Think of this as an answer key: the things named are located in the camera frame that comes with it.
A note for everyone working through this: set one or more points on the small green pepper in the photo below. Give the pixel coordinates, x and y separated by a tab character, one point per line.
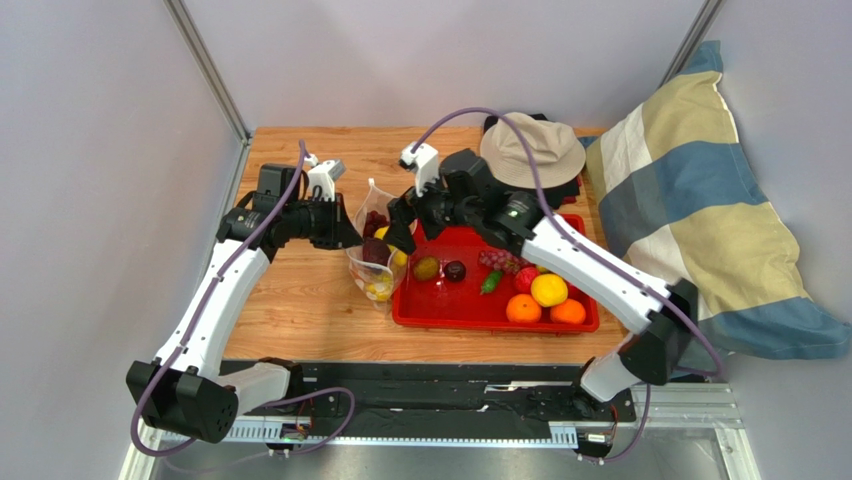
491	282

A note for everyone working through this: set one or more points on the yellow banana bunch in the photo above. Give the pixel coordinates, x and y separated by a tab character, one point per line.
379	288

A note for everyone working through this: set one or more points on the clear dotted zip top bag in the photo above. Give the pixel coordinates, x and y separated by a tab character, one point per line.
376	267

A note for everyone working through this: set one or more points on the aluminium base frame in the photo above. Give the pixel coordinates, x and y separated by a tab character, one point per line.
684	431

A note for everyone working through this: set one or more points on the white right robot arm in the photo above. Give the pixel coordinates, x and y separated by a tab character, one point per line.
461	191

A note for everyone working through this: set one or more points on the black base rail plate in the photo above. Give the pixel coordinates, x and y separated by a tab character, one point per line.
434	401

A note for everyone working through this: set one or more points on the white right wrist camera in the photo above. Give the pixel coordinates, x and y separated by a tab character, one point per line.
424	162

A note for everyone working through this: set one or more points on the yellow lemon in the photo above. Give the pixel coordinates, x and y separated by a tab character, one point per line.
549	290

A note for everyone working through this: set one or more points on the aluminium frame post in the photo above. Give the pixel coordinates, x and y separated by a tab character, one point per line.
701	24
193	38

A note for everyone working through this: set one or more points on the red strawberry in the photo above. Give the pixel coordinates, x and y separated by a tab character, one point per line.
524	279

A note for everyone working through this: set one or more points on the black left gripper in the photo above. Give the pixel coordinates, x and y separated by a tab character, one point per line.
341	234

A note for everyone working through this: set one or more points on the red apple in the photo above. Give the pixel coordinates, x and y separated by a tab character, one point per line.
574	293

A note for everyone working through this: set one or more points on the right aluminium frame post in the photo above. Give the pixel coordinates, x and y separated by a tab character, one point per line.
701	24

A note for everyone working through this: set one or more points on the orange fruit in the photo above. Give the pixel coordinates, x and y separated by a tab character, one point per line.
523	309
570	312

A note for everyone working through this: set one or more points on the light purple grape bunch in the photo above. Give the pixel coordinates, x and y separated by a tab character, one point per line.
501	260

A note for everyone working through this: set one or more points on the red plastic tray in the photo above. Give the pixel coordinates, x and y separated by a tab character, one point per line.
441	304

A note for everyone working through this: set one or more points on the dark purple grape bunch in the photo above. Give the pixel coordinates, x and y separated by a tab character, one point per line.
375	224

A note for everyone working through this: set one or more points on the yellow pear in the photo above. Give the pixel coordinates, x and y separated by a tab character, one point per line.
396	256

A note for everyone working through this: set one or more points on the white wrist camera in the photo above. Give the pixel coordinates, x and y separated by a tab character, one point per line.
424	162
322	177

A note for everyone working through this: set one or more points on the blue yellow striped pillow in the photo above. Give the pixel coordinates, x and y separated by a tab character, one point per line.
678	199

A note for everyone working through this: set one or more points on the left aluminium frame post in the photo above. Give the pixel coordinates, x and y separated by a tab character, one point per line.
193	38

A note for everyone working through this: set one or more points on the brown kiwi fruit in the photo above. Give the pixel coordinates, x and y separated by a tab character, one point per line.
426	268

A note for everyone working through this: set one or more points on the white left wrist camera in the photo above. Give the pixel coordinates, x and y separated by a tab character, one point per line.
322	177

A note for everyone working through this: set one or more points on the dark purple plum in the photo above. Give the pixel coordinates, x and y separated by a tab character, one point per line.
454	271

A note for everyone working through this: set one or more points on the beige bucket hat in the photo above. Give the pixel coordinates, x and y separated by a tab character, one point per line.
532	153

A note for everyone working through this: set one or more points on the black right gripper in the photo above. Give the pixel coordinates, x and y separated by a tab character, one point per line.
413	211

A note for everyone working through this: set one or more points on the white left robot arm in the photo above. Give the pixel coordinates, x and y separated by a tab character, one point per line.
182	390

